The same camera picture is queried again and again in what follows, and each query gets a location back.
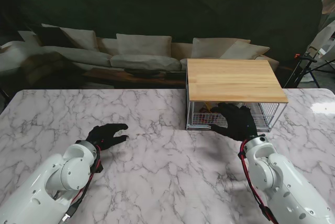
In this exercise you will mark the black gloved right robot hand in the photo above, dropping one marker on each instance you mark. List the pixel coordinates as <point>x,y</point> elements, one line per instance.
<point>238,124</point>

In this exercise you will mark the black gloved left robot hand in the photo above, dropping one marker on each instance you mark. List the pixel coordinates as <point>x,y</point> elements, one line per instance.
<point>104,136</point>

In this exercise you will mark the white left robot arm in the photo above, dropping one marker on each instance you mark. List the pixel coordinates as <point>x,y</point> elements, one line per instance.
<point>39,187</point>

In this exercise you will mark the dark wooden coffee table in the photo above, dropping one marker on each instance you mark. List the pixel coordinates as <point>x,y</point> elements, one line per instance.
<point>110,76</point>

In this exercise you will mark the beige sofa pillow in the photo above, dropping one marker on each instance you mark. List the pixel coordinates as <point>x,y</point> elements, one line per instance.
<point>144,44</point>
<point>81,38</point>
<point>212,47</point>
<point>246,51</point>

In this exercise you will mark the beige sofa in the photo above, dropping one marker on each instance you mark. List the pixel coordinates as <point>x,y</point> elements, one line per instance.
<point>141,61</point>

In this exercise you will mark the black tripod stand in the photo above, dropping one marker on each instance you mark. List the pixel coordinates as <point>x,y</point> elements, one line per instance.
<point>308,58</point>

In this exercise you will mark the dark sofa pillow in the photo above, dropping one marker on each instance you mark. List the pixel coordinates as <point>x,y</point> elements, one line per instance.
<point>49,37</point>

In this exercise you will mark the white draped cover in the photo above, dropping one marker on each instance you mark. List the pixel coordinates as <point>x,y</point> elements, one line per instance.
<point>327,33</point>

